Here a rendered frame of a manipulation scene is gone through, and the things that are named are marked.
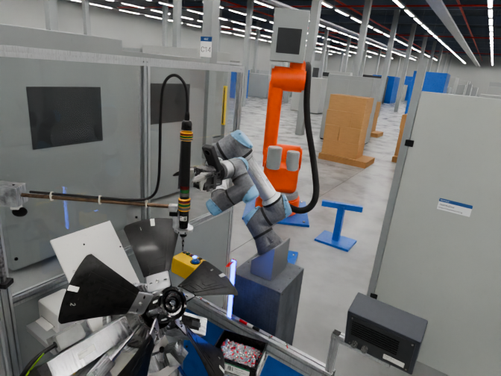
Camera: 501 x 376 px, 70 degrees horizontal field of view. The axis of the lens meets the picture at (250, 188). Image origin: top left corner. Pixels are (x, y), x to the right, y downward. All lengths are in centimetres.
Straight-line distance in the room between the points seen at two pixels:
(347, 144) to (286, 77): 439
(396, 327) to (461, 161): 152
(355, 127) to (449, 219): 644
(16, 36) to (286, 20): 296
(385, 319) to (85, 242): 120
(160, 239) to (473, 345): 242
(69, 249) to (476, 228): 241
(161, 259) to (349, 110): 793
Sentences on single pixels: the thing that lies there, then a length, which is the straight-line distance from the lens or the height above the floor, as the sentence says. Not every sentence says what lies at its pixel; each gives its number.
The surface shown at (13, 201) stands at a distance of 150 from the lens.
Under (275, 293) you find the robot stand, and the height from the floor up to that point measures 98.
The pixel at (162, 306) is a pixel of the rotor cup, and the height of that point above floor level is 123.
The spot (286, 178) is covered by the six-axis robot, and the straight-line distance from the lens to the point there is 509.
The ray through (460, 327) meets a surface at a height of 43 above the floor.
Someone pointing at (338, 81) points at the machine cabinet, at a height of 184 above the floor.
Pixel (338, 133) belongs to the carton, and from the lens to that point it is 916.
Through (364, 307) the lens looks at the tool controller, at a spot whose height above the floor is 124.
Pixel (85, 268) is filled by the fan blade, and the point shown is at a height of 140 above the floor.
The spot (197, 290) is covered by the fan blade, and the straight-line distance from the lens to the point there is 152.
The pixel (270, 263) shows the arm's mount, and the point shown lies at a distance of 191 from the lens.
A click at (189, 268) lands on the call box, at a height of 106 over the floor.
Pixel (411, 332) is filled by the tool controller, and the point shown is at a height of 123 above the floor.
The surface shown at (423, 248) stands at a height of 92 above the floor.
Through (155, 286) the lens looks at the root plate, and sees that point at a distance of 146.
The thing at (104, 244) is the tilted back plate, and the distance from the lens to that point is 165.
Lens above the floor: 206
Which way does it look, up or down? 19 degrees down
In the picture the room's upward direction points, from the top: 5 degrees clockwise
